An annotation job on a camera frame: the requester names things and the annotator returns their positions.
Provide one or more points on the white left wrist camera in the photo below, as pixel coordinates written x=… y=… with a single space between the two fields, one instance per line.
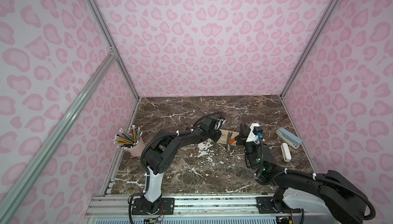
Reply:
x=220 y=122

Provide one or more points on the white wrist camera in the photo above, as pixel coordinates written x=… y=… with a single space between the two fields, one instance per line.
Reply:
x=220 y=122
x=256 y=132

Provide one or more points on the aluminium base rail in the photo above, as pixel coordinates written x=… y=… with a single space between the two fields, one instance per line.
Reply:
x=192 y=209

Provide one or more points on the grey blue stapler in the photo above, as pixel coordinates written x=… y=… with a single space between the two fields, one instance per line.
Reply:
x=291 y=139

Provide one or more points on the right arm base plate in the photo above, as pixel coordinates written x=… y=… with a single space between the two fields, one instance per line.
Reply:
x=270 y=205

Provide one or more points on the pink cup of pencils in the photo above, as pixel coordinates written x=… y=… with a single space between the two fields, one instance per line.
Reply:
x=130 y=140

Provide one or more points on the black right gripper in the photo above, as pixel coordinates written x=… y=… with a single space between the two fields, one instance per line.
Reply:
x=243 y=136

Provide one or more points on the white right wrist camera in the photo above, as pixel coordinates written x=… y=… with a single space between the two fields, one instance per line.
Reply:
x=256 y=132

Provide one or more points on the light wooden block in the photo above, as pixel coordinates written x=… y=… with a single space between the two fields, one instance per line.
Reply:
x=223 y=138

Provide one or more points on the orange black claw hammer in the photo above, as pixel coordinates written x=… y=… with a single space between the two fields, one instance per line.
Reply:
x=230 y=140

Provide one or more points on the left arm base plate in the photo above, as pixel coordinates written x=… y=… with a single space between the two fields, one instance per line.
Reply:
x=141 y=206

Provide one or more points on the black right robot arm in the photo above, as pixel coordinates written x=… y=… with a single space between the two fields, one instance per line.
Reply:
x=346 y=203

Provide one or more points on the small white cylinder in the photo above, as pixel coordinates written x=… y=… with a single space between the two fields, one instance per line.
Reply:
x=286 y=152

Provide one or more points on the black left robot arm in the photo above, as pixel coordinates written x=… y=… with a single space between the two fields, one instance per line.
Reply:
x=158 y=155

